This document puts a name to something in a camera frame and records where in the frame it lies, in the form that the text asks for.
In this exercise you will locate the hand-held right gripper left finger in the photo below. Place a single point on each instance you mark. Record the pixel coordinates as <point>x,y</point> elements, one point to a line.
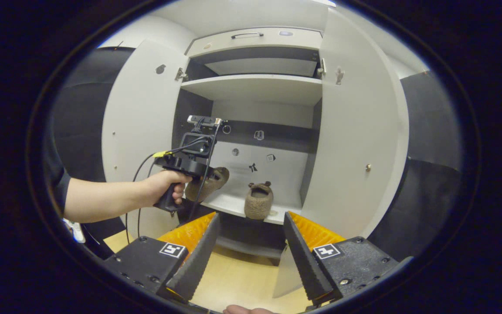
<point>196,261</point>

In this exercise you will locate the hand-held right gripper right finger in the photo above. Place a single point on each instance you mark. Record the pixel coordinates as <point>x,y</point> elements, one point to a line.
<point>305,261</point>

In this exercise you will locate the brown fuzzy shoe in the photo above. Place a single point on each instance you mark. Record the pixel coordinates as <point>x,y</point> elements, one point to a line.
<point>211,183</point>
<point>258,203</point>

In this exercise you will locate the grey shoe cabinet door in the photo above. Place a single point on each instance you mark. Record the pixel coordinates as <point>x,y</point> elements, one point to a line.
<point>355,131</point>
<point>137,109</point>

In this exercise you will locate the grey shoe cabinet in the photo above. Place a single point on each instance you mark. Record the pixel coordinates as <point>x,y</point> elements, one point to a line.
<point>255,87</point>

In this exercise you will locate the black backdrop cloth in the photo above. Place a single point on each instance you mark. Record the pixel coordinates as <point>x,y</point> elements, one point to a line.
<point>429,131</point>
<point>81,109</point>

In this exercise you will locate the white paper packet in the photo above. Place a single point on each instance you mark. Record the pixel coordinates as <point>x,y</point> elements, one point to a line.
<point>74,231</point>

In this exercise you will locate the person's dark shirt sleeve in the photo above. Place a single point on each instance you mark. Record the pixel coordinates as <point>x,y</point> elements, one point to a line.
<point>57,183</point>

